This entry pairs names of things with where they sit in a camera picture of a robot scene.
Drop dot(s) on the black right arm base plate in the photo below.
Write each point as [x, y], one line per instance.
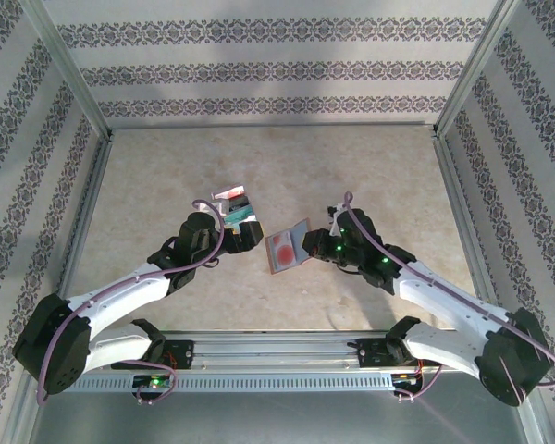
[370, 356]

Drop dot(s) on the aluminium table edge rail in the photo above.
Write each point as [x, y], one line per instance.
[268, 125]
[79, 231]
[458, 194]

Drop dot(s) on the aluminium mounting rail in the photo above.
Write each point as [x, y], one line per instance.
[268, 349]

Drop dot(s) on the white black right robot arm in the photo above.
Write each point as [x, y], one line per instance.
[444, 291]

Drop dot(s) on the teal card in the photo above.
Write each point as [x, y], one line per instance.
[238, 217]

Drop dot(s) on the black card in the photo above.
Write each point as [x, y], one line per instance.
[238, 202]

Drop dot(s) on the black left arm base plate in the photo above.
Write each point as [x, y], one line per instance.
[185, 353]

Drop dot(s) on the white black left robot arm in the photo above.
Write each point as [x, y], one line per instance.
[120, 291]

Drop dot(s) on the controller board with lights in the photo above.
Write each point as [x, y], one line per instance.
[155, 383]
[404, 380]

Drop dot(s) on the clear packet of colourful items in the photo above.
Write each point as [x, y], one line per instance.
[217, 199]

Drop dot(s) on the short aluminium frame post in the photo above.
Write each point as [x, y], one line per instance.
[15, 421]
[538, 425]

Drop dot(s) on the white card with red circle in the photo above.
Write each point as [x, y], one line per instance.
[284, 254]
[229, 192]

